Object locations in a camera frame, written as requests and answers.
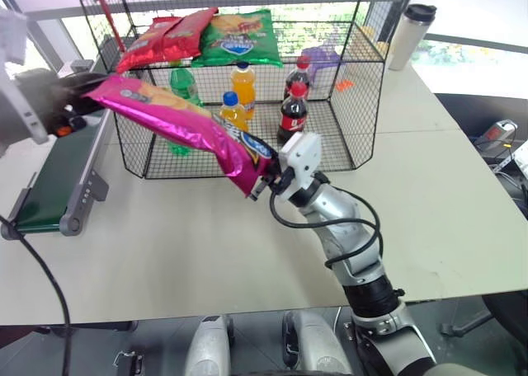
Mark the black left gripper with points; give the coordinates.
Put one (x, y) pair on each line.
(43, 95)

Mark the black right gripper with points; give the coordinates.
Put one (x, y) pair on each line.
(279, 178)

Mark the pink chip bag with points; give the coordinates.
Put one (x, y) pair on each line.
(177, 120)

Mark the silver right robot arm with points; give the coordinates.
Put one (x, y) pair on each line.
(354, 244)

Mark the green conveyor belt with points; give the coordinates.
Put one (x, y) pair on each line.
(57, 178)

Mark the yellow item behind rack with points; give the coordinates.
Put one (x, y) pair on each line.
(377, 42)

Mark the red chip bag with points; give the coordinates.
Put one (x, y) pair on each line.
(187, 31)
(142, 50)

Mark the red clamp bar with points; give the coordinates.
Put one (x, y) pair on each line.
(110, 17)

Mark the orange soda bottle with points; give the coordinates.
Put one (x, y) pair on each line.
(244, 85)
(234, 114)

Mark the cola bottle red cap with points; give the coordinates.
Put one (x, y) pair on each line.
(293, 116)
(298, 77)

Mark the green soda bottle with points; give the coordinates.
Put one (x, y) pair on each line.
(183, 83)

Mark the small orange plastic piece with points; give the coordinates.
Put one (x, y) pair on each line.
(345, 85)

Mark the purple snack bag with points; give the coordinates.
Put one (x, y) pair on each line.
(323, 56)

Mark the green chip bag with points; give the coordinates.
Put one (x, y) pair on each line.
(241, 38)

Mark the grey rounded robot leg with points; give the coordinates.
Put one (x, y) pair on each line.
(315, 343)
(208, 347)

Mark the white tumbler black lid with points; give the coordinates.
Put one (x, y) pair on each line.
(406, 38)

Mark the grey device red display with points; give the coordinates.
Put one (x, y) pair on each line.
(498, 131)

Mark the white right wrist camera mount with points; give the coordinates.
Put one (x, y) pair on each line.
(303, 151)

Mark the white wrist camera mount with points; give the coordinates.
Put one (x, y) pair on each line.
(303, 151)
(11, 34)

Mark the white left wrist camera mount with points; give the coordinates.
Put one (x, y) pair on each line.
(11, 34)

